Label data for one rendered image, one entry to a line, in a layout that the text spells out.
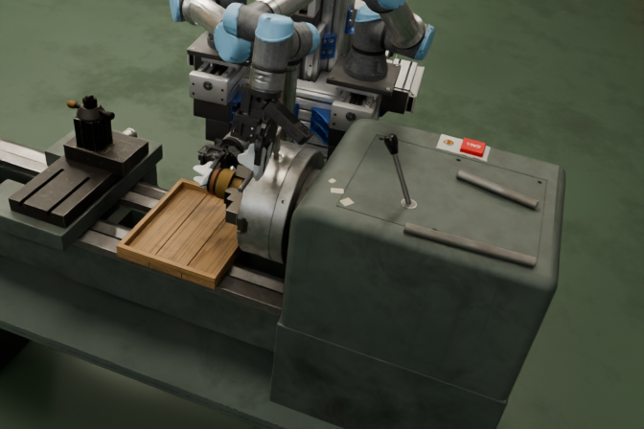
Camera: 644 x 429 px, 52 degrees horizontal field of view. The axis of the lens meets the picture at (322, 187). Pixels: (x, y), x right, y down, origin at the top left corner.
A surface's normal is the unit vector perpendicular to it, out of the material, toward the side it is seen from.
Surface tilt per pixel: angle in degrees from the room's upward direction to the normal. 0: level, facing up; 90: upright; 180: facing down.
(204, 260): 0
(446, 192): 0
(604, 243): 0
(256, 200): 57
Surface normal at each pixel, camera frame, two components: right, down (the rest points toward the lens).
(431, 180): 0.11, -0.80
